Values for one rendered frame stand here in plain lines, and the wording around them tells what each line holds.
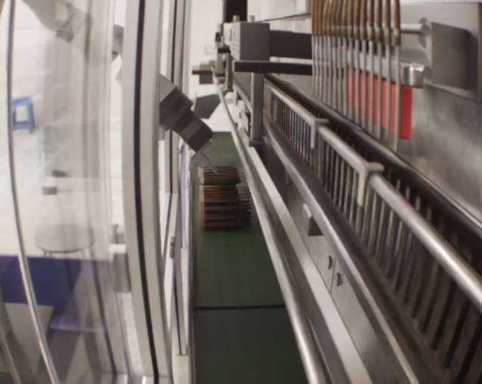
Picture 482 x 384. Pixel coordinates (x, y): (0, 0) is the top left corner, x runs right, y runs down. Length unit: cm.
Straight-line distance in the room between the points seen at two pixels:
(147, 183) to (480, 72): 41
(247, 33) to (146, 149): 62
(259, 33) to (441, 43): 69
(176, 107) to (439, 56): 56
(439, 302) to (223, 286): 51
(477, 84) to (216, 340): 44
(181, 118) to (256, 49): 30
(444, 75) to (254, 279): 44
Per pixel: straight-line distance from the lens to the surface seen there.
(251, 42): 115
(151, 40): 56
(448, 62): 54
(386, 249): 39
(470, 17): 55
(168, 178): 147
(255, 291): 74
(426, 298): 32
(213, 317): 68
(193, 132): 94
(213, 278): 78
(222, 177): 95
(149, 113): 57
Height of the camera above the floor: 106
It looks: 19 degrees down
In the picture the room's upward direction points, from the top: 1 degrees clockwise
